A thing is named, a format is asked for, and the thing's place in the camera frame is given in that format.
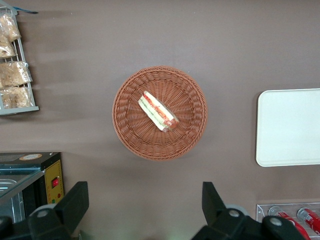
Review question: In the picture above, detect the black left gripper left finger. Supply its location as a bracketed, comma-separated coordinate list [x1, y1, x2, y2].
[0, 181, 90, 240]

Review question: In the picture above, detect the cream plastic tray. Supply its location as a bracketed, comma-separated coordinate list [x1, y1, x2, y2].
[255, 88, 320, 168]

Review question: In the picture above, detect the round brown wicker basket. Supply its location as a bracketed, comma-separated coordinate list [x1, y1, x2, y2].
[111, 65, 209, 162]

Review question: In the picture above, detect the red cola bottle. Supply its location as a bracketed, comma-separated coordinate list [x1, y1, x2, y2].
[296, 207, 320, 230]
[268, 206, 312, 240]

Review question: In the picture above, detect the black food warmer yellow panel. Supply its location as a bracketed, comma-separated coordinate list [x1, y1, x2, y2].
[0, 151, 65, 225]

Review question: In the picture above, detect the clear acrylic bottle rack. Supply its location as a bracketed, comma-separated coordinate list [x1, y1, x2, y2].
[256, 202, 320, 240]

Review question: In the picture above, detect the clear bag of crackers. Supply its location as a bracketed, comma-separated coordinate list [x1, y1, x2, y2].
[0, 13, 21, 42]
[0, 61, 33, 88]
[0, 86, 33, 110]
[0, 34, 18, 59]

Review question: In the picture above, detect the grey wire snack rack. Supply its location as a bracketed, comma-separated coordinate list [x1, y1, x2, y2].
[0, 6, 40, 116]

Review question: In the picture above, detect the wrapped triangle sandwich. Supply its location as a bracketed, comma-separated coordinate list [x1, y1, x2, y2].
[138, 90, 180, 133]

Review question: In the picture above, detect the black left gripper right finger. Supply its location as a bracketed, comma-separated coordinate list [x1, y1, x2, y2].
[191, 181, 305, 240]

